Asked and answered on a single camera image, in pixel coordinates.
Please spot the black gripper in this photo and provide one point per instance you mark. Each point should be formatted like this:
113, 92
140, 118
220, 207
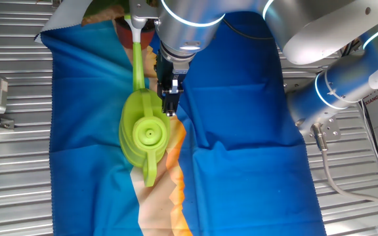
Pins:
164, 73

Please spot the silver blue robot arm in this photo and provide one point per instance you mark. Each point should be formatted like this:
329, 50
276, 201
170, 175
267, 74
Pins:
307, 26

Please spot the green plastic watering can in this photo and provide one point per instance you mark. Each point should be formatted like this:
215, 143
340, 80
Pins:
143, 134

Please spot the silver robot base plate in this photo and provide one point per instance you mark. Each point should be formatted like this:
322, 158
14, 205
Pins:
333, 129

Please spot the potted anthurium plant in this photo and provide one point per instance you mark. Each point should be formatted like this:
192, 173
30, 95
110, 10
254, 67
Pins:
123, 33

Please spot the blue printed cloth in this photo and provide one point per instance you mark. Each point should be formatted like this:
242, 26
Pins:
241, 180

